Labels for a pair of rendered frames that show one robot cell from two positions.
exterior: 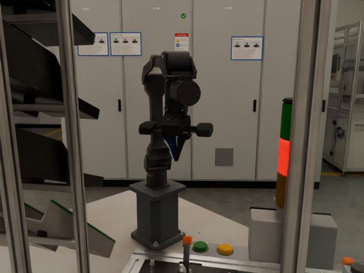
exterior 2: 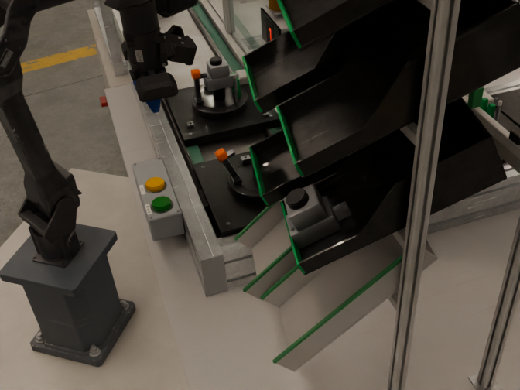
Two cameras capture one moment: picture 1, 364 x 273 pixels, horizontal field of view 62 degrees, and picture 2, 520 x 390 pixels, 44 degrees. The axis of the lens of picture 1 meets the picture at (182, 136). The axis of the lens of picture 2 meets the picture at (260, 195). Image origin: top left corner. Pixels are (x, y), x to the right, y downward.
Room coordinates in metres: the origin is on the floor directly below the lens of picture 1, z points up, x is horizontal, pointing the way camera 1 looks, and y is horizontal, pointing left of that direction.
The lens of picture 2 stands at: (1.05, 0.97, 1.80)
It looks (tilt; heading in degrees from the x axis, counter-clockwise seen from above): 39 degrees down; 244
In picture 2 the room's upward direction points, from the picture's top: 4 degrees counter-clockwise
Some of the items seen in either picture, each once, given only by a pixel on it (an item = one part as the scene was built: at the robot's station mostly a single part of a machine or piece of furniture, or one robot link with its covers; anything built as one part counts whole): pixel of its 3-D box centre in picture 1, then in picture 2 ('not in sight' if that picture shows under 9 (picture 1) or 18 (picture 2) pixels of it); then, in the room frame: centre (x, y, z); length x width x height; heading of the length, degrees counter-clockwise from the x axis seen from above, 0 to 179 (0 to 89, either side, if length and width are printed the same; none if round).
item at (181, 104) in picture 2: not in sight; (220, 107); (0.50, -0.33, 0.96); 0.24 x 0.24 x 0.02; 79
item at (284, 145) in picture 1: (297, 155); not in sight; (0.42, -0.16, 1.33); 0.05 x 0.05 x 0.05
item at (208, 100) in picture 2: not in sight; (220, 100); (0.50, -0.33, 0.98); 0.14 x 0.14 x 0.02
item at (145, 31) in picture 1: (154, 97); not in sight; (3.85, 0.35, 1.12); 0.94 x 0.54 x 2.25; 88
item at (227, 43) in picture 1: (223, 97); not in sight; (3.83, -0.52, 1.12); 0.80 x 0.54 x 2.25; 88
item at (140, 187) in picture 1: (157, 212); (73, 292); (1.00, 0.09, 0.96); 0.15 x 0.15 x 0.20; 43
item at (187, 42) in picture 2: (175, 122); (174, 44); (0.72, 0.02, 1.33); 0.07 x 0.07 x 0.06; 80
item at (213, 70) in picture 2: not in sight; (220, 71); (0.49, -0.33, 1.06); 0.08 x 0.04 x 0.07; 170
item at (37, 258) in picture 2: (156, 177); (55, 238); (1.00, 0.09, 1.09); 0.07 x 0.07 x 0.06; 43
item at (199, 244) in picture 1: (200, 247); (162, 205); (0.77, -0.05, 0.96); 0.04 x 0.04 x 0.02
